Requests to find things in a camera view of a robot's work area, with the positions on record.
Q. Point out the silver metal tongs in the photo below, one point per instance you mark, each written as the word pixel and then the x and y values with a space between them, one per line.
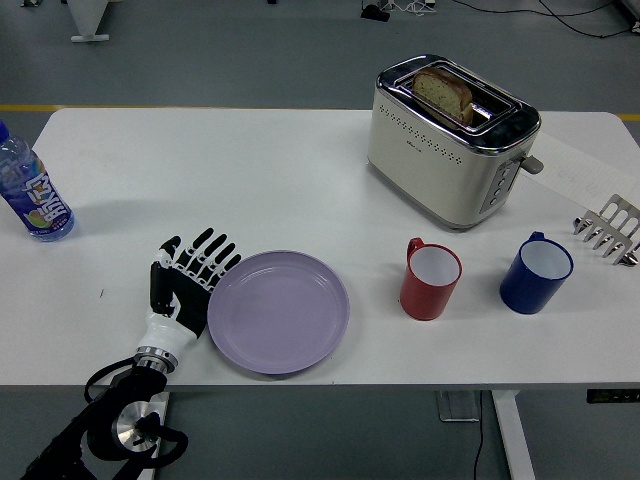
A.
pixel 607 235

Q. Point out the blue drink bottle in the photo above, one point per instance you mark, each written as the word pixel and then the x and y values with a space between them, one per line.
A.
pixel 37 195

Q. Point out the blue mug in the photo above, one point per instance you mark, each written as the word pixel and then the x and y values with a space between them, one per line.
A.
pixel 525 292

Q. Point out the cream chrome toaster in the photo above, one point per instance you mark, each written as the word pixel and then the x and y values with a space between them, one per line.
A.
pixel 430 170

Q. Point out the black floor device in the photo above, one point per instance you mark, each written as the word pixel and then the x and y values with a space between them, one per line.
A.
pixel 375 13

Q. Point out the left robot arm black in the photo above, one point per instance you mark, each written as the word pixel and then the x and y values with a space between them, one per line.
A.
pixel 100 415

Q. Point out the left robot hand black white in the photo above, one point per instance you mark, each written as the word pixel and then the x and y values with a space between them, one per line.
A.
pixel 187 300

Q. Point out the white stand foot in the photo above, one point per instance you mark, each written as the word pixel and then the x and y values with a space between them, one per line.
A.
pixel 87 22

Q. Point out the brown bread slice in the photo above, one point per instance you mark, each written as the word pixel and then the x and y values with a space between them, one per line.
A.
pixel 442 92

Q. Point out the white paper sheet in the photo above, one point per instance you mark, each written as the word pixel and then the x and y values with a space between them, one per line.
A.
pixel 580 172

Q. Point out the black table control panel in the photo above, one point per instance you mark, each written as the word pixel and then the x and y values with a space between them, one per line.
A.
pixel 612 395

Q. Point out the purple round plate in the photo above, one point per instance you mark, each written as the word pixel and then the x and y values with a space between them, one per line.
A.
pixel 280 312

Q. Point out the red mug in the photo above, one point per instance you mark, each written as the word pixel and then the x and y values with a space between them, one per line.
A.
pixel 425 297

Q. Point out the grey box under table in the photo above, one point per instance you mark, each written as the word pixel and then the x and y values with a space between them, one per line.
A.
pixel 457 406

